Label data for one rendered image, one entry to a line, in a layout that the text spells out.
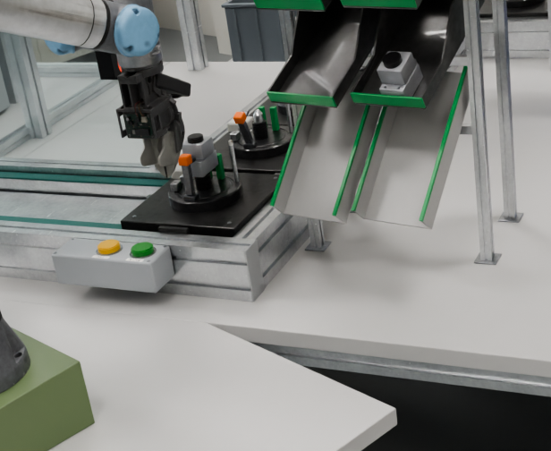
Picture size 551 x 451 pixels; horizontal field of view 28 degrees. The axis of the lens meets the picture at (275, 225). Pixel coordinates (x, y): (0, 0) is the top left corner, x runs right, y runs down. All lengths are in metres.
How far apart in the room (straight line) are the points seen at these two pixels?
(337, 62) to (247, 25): 2.21
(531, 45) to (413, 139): 1.18
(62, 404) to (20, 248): 0.58
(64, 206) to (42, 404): 0.78
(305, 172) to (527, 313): 0.45
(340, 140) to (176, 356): 0.47
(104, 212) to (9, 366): 0.70
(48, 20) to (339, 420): 0.70
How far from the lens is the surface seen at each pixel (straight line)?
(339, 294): 1.92
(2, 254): 2.21
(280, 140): 2.28
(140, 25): 1.68
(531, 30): 3.04
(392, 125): 1.93
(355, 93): 1.81
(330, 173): 1.92
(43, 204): 2.38
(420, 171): 1.87
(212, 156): 2.08
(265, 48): 4.09
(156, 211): 2.09
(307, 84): 1.88
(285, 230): 2.04
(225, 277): 1.94
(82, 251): 2.02
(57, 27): 1.63
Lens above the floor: 1.78
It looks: 25 degrees down
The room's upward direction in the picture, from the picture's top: 9 degrees counter-clockwise
